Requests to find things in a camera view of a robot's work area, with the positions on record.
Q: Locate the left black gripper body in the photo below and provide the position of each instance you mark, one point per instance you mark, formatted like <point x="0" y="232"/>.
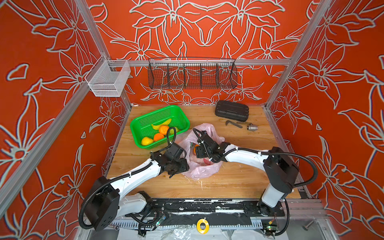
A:
<point x="179" y="165"/>

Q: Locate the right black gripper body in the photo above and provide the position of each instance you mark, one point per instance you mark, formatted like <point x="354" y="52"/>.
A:
<point x="200" y="153"/>

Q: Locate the pink plastic bag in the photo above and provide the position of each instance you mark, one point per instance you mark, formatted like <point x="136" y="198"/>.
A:
<point x="199" y="162"/>

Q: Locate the orange fruit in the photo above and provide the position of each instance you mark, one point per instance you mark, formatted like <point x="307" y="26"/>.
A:
<point x="158" y="137"/>
<point x="197" y="150"/>
<point x="163" y="129"/>

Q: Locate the green fruit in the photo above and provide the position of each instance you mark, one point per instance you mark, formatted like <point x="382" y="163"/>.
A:
<point x="174" y="130"/>

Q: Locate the yellow orange mango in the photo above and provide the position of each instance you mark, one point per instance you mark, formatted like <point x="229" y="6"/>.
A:
<point x="146" y="141"/>

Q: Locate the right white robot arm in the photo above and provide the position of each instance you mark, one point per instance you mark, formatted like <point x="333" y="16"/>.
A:
<point x="281" y="170"/>

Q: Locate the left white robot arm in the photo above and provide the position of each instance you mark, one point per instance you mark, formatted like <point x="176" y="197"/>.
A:
<point x="108" y="198"/>

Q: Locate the black hex key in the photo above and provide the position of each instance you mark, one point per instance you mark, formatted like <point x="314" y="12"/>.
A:
<point x="234" y="124"/>

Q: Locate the yellow banana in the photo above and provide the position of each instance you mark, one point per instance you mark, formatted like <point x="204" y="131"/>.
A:
<point x="156" y="127"/>

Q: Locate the green plastic basket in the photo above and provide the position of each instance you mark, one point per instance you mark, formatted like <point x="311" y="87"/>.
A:
<point x="150" y="130"/>

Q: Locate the black plastic case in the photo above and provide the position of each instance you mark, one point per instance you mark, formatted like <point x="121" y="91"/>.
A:
<point x="232" y="111"/>

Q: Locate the metal drill chuck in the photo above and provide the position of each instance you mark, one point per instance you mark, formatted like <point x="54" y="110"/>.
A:
<point x="252" y="128"/>

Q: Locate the yellow tape roll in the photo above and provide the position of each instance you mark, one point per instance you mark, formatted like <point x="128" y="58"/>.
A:
<point x="202" y="226"/>

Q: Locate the black wire wall basket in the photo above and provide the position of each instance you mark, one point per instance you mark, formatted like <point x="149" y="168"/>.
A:
<point x="192" y="73"/>

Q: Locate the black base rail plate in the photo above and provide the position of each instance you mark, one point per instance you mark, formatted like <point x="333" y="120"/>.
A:
<point x="248" y="207"/>

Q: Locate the white mesh wall basket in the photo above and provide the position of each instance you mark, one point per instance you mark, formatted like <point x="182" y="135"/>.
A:
<point x="108" y="78"/>

